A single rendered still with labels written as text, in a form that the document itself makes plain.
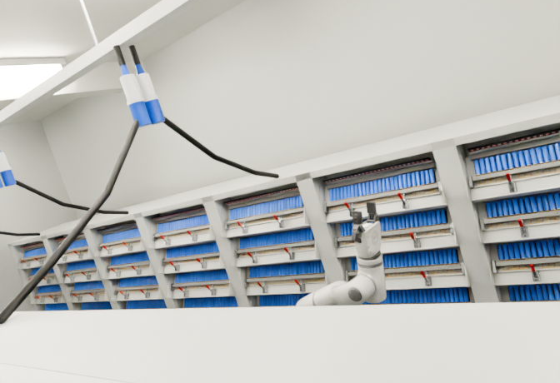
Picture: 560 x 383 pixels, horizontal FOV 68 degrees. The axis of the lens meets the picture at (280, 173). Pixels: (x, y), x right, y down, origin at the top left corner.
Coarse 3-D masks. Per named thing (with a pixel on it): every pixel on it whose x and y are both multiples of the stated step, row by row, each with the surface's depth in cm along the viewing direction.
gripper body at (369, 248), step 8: (368, 224) 135; (376, 224) 134; (360, 232) 133; (368, 232) 130; (376, 232) 134; (368, 240) 131; (376, 240) 134; (360, 248) 132; (368, 248) 131; (376, 248) 134; (360, 256) 134; (368, 256) 132; (376, 256) 133
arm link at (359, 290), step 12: (360, 276) 133; (324, 288) 152; (336, 288) 137; (348, 288) 132; (360, 288) 129; (372, 288) 131; (312, 300) 154; (324, 300) 149; (336, 300) 138; (348, 300) 132; (360, 300) 130
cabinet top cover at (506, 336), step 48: (0, 336) 100; (48, 336) 88; (96, 336) 79; (144, 336) 72; (192, 336) 65; (240, 336) 60; (288, 336) 56; (336, 336) 52; (384, 336) 49; (432, 336) 46; (480, 336) 43; (528, 336) 41
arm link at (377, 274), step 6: (360, 270) 136; (366, 270) 134; (372, 270) 133; (378, 270) 134; (372, 276) 133; (378, 276) 134; (384, 276) 137; (378, 282) 134; (384, 282) 137; (378, 288) 134; (384, 288) 137; (378, 294) 135; (384, 294) 137; (372, 300) 136; (378, 300) 136
